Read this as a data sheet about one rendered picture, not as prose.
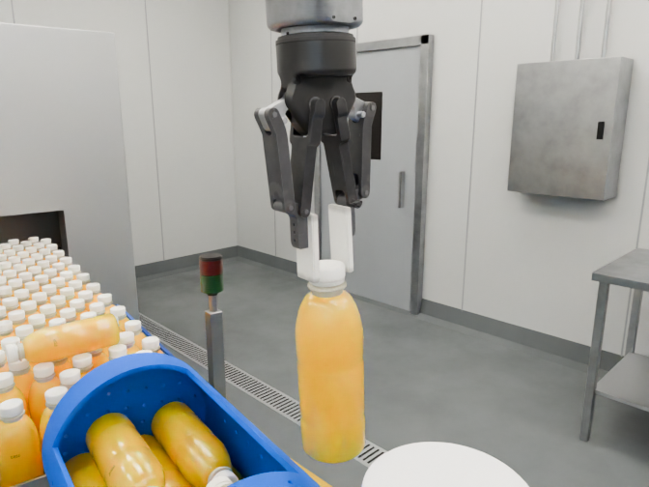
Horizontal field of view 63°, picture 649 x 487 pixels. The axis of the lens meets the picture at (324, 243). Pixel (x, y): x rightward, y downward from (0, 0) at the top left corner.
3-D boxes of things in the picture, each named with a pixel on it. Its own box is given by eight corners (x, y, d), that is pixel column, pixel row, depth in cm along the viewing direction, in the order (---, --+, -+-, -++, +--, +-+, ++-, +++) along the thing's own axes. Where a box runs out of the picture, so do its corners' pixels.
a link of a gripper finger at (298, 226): (307, 197, 51) (281, 201, 49) (309, 247, 52) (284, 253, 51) (297, 195, 52) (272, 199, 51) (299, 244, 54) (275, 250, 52)
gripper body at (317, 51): (302, 26, 44) (308, 139, 46) (376, 30, 49) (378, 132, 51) (255, 36, 49) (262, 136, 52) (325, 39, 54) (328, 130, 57)
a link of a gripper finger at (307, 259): (318, 214, 51) (312, 215, 51) (320, 282, 53) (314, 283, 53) (299, 210, 54) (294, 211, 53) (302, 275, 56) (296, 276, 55)
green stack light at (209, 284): (206, 295, 142) (205, 277, 140) (196, 289, 147) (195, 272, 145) (228, 291, 145) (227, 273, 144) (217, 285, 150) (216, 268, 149)
